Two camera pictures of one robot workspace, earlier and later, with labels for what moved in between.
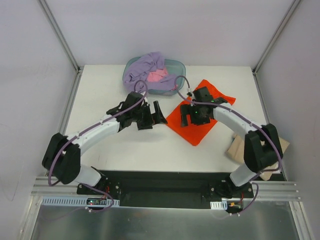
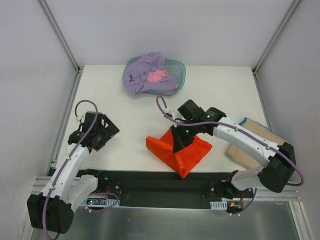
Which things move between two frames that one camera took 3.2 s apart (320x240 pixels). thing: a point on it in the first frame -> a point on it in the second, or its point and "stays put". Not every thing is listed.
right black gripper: (189, 114) -> (182, 139)
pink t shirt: (155, 76) stays put
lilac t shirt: (135, 77) stays put
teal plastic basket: (176, 69) stays put
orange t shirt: (193, 134) -> (185, 159)
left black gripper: (146, 117) -> (105, 135)
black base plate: (165, 188) stays put
